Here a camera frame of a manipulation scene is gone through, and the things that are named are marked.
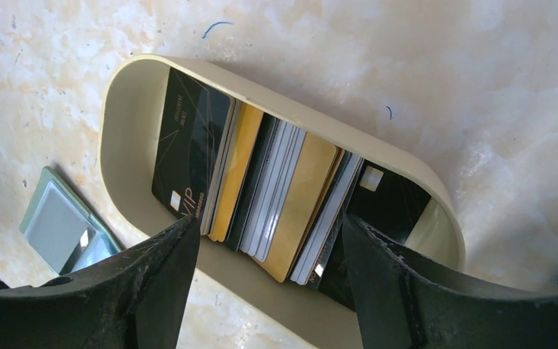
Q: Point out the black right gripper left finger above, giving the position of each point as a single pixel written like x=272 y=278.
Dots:
x=133 y=299

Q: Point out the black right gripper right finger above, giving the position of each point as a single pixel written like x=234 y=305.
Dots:
x=406 y=300

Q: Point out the green card holder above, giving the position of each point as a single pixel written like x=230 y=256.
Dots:
x=104 y=243

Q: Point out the thin card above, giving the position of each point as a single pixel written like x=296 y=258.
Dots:
x=59 y=233

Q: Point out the cream oval card tray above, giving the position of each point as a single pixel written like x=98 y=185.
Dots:
x=132 y=112

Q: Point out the white card stack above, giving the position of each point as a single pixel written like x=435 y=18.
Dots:
x=271 y=188

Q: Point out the black VIP card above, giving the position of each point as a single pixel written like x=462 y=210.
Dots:
x=191 y=137

